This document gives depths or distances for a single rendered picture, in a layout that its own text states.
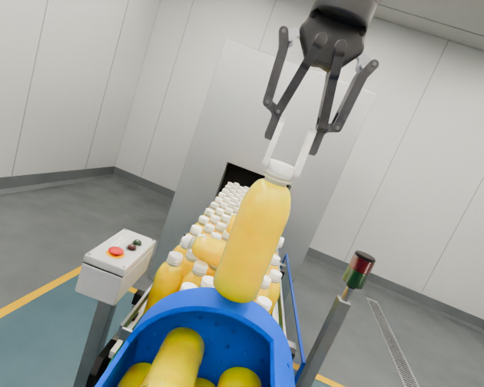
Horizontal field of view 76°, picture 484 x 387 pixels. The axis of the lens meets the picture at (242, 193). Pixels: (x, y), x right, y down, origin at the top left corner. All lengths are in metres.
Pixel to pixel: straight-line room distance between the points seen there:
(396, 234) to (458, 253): 0.84
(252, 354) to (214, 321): 0.09
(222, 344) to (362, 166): 4.25
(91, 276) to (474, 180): 4.85
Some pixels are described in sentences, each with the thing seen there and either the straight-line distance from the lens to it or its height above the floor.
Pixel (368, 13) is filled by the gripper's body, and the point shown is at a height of 1.66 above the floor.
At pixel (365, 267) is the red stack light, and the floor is 1.23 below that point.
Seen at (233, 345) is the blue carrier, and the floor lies 1.14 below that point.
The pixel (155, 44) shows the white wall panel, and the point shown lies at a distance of 5.34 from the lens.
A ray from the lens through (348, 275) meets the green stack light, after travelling 1.01.
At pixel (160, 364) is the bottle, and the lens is 0.51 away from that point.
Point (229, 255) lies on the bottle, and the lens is 0.45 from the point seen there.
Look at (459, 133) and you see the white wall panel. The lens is 5.03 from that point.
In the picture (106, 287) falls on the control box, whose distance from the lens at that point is 0.80.
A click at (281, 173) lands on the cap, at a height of 1.45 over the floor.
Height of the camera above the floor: 1.49
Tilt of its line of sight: 12 degrees down
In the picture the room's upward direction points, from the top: 21 degrees clockwise
